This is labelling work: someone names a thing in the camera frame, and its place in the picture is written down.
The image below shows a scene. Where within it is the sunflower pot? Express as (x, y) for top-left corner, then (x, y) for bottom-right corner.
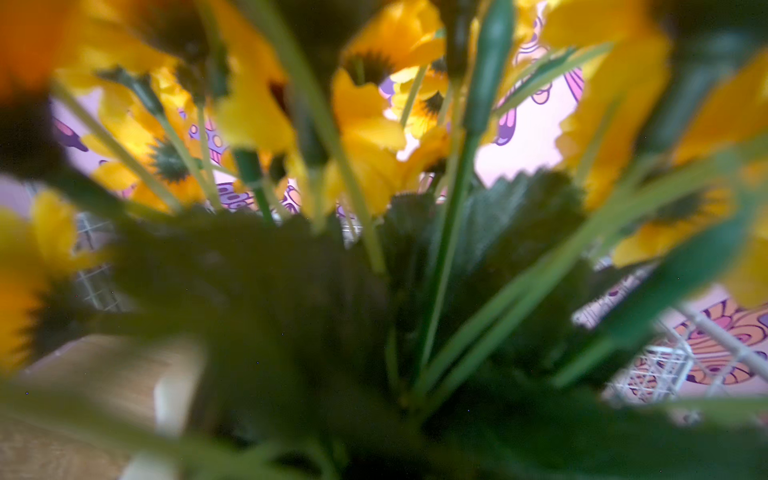
(1, 1), (767, 479)

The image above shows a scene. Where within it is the white wire wooden shelf rack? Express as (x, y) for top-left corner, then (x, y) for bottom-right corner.
(1, 207), (767, 479)

